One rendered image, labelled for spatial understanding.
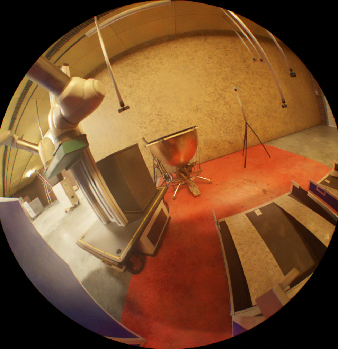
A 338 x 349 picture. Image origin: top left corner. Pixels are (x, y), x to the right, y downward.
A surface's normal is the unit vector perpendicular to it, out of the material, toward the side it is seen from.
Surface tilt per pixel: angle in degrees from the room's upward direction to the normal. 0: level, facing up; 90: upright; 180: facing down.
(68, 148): 90
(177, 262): 0
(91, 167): 90
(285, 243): 1
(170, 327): 0
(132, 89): 90
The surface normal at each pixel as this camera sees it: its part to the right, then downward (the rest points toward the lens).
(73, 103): 0.35, 0.89
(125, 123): -0.05, 0.36
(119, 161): 0.90, -0.21
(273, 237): -0.34, -0.89
